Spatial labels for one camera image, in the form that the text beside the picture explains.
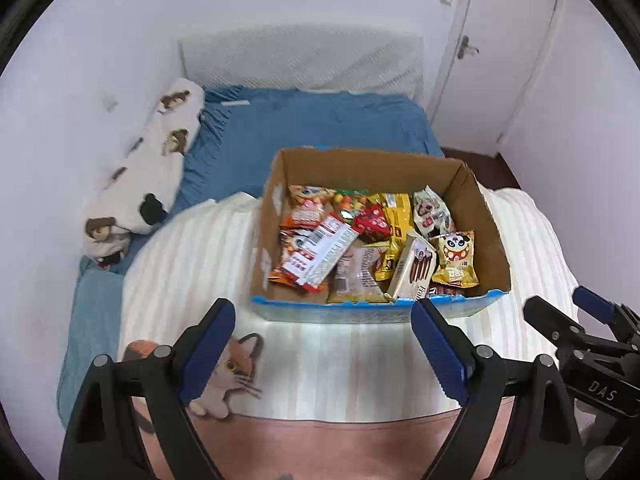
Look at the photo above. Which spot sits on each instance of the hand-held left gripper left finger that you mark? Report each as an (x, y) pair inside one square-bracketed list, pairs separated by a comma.
[(207, 352)]

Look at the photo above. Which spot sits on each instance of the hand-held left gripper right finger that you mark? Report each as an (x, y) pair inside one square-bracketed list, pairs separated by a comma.
[(440, 352)]

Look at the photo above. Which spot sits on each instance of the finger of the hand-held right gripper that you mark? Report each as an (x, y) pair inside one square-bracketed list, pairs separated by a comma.
[(550, 322), (595, 305)]

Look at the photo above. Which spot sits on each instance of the small brown snack packet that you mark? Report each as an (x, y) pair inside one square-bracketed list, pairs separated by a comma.
[(447, 290)]

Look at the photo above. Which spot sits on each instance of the white biscuit stick box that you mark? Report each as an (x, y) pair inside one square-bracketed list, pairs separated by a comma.
[(410, 270)]

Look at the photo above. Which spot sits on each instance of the yellow panda snack packet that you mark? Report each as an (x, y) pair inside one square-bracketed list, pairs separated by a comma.
[(455, 260)]

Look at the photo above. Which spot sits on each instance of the yellow and brown snack packet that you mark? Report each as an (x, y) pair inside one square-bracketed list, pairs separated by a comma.
[(387, 260)]

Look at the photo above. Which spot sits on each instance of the beige meat floss snack packet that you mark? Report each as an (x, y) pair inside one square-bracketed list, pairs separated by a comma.
[(357, 272)]

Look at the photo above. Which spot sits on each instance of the orange panda snack packet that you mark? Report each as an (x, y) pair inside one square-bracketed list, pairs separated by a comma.
[(289, 252), (310, 205)]

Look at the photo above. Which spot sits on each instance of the small white snack packet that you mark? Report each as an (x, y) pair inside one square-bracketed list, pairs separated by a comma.
[(430, 210)]

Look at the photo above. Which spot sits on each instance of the red foil snack packet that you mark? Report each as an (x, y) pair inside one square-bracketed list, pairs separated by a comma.
[(371, 222)]

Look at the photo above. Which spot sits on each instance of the white and red snack packet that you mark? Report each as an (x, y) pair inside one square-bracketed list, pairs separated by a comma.
[(320, 250)]

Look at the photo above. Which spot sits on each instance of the colourful candy packet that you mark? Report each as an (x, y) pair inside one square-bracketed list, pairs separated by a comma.
[(350, 199)]

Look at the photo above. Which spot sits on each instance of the cardboard box with blue print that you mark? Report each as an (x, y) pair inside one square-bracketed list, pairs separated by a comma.
[(380, 175)]

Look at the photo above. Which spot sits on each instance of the striped cat print blanket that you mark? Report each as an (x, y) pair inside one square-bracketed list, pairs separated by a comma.
[(350, 360)]

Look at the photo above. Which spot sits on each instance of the light blue cloth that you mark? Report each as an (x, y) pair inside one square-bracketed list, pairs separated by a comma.
[(92, 335)]

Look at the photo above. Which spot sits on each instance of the white bear print pillow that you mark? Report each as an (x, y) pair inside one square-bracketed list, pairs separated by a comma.
[(150, 170)]

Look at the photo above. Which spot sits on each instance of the blue bed sheet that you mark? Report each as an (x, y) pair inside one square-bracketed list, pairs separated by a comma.
[(325, 125)]

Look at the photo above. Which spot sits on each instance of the white door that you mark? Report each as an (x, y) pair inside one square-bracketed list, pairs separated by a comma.
[(500, 60)]

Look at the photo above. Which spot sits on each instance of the white padded headboard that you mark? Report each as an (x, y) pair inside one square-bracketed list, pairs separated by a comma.
[(300, 60)]

